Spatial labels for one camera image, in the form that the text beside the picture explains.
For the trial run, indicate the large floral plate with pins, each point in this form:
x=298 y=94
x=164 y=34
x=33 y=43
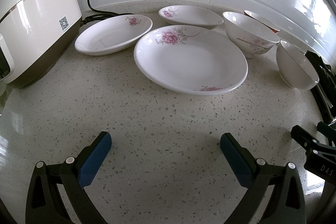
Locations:
x=191 y=60

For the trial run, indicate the white floral bowl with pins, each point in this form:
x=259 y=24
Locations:
x=252 y=37

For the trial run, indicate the red banded bowl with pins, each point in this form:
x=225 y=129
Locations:
x=262 y=20

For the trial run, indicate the white rimmed bowl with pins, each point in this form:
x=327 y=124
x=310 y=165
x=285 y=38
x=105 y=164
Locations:
x=294 y=67

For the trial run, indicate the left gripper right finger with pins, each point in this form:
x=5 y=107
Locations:
x=286 y=203

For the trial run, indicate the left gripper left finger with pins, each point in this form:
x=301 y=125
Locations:
x=44 y=203

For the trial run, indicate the white rice cooker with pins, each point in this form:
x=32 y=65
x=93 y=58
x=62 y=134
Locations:
x=34 y=34

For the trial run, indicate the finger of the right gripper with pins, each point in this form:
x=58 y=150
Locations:
x=311 y=145
x=328 y=132

